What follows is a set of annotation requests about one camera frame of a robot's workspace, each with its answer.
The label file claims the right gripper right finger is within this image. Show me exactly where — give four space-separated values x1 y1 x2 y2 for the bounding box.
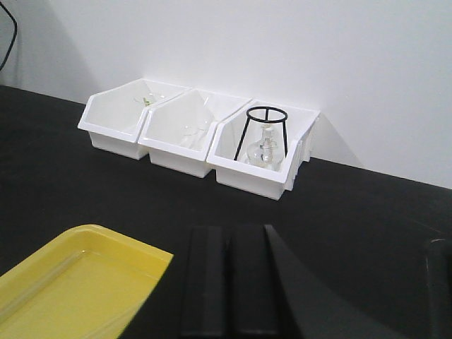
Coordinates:
230 225 383 338

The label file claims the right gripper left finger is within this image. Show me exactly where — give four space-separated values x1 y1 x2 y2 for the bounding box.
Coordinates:
179 227 227 338

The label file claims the short clear glass tube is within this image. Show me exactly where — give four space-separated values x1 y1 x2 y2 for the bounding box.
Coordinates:
1 253 82 321

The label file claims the yellow plastic tray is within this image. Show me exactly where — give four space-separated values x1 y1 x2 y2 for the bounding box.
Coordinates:
1 225 173 338

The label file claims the right white storage bin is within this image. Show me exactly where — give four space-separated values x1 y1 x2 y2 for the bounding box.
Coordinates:
207 100 320 200

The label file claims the white storage bin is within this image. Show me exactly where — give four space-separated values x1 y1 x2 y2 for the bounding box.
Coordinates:
138 88 251 178
207 100 320 200
78 78 189 160

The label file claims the clear glass flask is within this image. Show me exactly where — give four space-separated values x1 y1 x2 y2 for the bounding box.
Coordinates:
246 124 285 171

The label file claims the clear glassware in middle bin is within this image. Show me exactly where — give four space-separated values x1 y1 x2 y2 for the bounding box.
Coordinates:
179 122 210 150

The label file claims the middle white storage bin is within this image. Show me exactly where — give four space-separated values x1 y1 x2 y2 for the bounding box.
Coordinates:
138 88 251 178

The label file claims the left white storage bin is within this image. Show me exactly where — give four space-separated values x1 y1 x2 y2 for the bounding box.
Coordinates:
78 78 189 160

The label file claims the green plastic dropper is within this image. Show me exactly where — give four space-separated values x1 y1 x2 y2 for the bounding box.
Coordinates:
133 93 157 107

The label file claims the black wire tripod stand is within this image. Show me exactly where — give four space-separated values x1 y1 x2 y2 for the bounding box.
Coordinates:
234 106 288 169

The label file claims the black cable on wall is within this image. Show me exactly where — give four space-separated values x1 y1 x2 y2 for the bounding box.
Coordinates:
0 0 18 71

